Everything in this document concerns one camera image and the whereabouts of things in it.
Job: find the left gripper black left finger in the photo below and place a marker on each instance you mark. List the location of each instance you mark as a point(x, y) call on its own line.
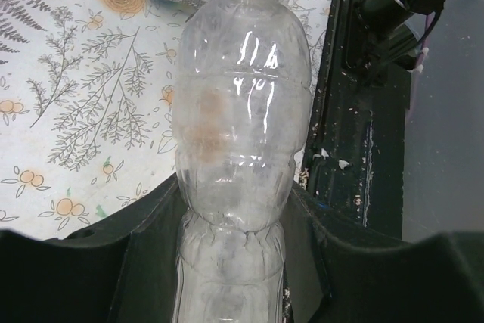
point(120, 269)

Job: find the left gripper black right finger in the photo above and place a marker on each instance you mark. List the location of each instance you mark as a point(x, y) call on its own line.
point(339, 271)

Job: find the clear bottle green logo cap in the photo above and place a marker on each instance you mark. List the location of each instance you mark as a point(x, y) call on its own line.
point(240, 115)

